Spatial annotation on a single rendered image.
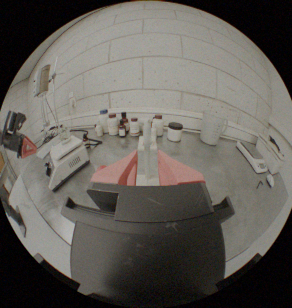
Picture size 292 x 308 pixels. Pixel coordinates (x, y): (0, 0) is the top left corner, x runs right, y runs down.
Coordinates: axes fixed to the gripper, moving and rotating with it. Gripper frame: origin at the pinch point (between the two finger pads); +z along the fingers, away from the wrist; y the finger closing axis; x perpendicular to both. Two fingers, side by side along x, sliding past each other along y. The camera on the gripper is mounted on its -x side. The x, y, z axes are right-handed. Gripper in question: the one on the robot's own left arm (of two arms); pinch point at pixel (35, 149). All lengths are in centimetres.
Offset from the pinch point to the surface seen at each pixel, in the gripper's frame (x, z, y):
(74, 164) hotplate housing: -0.9, 15.8, -12.0
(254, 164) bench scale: -24, 45, -78
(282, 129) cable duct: -67, 47, -127
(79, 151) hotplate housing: -5.4, 16.4, -12.0
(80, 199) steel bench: 5.4, 13.7, -22.5
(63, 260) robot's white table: 18.0, -0.7, -31.9
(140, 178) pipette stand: -5.3, 24.9, -31.8
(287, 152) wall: -50, 47, -137
